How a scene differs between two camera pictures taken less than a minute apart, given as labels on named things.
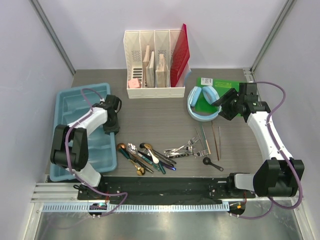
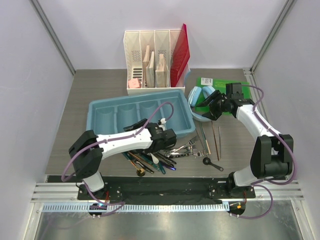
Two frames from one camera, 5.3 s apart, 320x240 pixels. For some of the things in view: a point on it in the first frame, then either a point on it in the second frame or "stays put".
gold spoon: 140,171 stays put
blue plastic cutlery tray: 72,101 → 108,115
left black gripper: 114,128 → 138,125
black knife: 143,165 stays put
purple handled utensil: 169,167 stays put
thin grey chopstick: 199,137 stays put
